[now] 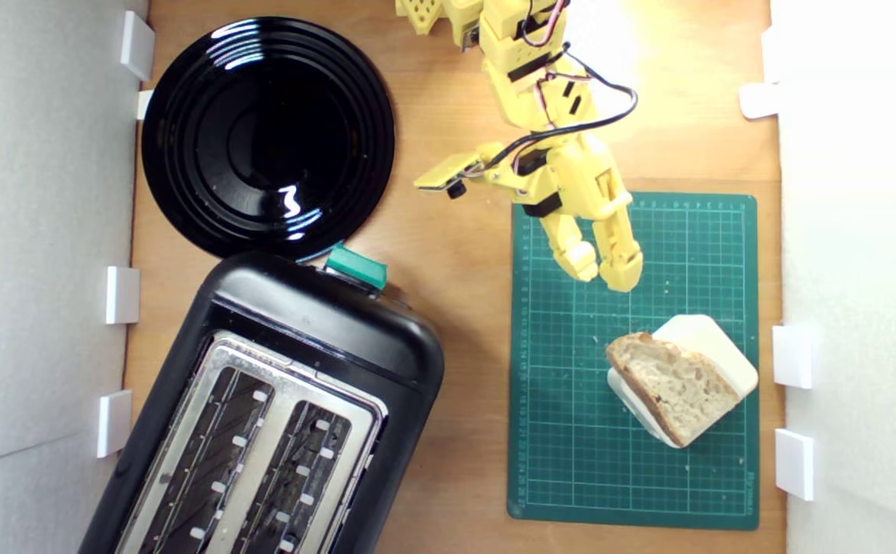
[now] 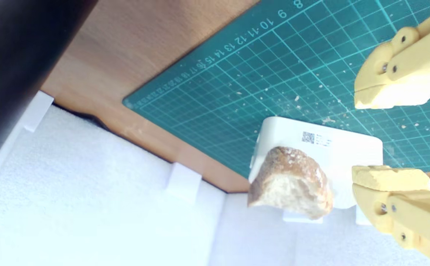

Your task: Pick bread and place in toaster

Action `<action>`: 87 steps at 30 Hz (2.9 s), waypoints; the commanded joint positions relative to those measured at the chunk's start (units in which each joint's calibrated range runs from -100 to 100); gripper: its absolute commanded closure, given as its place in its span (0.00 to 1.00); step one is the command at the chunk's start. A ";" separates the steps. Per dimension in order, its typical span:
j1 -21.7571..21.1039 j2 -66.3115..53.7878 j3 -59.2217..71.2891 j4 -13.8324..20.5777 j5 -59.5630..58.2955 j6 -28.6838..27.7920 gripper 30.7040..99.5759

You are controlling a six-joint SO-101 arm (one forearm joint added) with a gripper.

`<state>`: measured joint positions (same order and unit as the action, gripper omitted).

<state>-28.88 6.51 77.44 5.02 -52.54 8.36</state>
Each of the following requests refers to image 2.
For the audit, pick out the brown bread slice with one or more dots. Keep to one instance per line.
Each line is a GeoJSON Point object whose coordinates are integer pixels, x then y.
{"type": "Point", "coordinates": [292, 184]}

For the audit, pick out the white block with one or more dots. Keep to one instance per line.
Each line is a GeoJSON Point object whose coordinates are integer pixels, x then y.
{"type": "Point", "coordinates": [347, 155]}

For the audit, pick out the green cutting mat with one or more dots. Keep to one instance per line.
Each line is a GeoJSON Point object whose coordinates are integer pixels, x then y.
{"type": "Point", "coordinates": [274, 74]}

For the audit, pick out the white wall clip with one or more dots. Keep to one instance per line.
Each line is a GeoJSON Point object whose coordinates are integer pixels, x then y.
{"type": "Point", "coordinates": [183, 181]}
{"type": "Point", "coordinates": [37, 111]}

